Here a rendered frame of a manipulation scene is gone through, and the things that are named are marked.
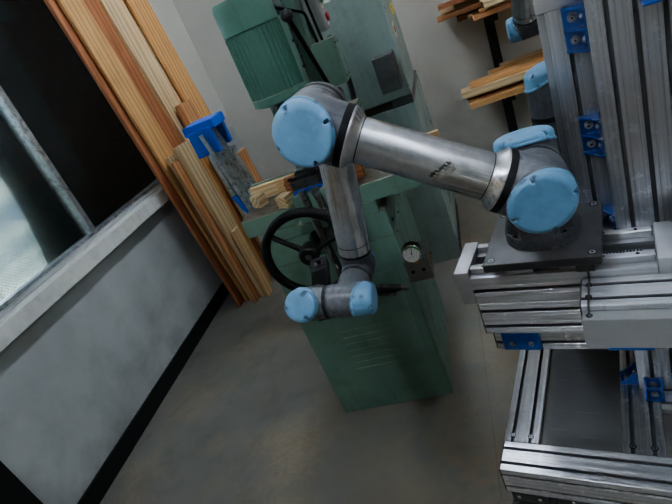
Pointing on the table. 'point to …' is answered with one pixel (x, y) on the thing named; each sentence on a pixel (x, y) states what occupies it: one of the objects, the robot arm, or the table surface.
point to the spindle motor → (259, 50)
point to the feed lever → (301, 40)
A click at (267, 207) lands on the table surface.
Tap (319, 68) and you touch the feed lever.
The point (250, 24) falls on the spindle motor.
